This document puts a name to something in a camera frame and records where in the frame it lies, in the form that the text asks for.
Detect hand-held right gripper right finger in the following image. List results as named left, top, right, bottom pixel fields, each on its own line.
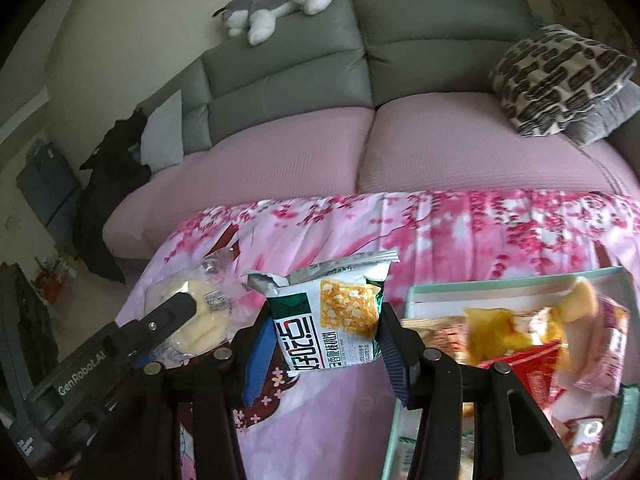
left=377, top=302, right=583, bottom=480

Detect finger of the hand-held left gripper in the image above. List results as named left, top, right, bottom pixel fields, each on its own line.
left=116, top=291, right=199, bottom=357
left=131, top=345, right=171, bottom=370

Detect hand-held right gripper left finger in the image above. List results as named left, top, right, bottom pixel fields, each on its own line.
left=75, top=305, right=281, bottom=480

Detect orange swiss roll packet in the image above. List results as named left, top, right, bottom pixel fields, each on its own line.
left=400, top=315, right=468, bottom=361

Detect green and white snack packet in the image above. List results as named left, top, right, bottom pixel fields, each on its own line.
left=242, top=251, right=401, bottom=371

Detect teal cardboard box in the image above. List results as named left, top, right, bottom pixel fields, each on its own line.
left=382, top=266, right=640, bottom=480

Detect yellow soft bread packet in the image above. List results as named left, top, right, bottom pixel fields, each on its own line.
left=462, top=307, right=563, bottom=366

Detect large red snack packet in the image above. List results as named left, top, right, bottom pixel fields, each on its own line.
left=475, top=345, right=571, bottom=411

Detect pale round bread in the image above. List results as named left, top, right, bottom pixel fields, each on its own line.
left=557, top=279, right=600, bottom=322

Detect purple swiss roll packet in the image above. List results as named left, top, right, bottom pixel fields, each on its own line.
left=575, top=295, right=632, bottom=396

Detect black furniture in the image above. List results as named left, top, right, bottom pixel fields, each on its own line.
left=0, top=262, right=57, bottom=401

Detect colourful floor clutter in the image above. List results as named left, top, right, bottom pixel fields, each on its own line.
left=30, top=252, right=78, bottom=308

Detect black clothing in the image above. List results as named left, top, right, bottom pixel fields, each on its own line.
left=77, top=107, right=153, bottom=283

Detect printed cartoon blanket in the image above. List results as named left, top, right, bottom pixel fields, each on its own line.
left=115, top=187, right=640, bottom=480

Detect blue grey cabinet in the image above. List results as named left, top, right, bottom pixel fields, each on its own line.
left=15, top=140, right=83, bottom=241

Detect light grey cushion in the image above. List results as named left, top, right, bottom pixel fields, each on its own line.
left=140, top=89, right=185, bottom=171

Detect white red-lettered snack packet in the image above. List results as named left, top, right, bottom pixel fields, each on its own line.
left=562, top=417, right=608, bottom=456

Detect pink sofa cover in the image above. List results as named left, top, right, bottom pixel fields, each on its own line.
left=102, top=92, right=640, bottom=261

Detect grey and white plush toy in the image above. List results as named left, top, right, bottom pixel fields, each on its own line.
left=212, top=0, right=333, bottom=46

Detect dark grey cushion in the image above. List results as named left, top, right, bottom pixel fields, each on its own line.
left=565, top=77, right=640, bottom=148

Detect black and cream patterned cushion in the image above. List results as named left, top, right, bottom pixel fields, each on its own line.
left=487, top=24, right=638, bottom=138

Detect grey sofa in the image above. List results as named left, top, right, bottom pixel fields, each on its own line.
left=137, top=0, right=640, bottom=161

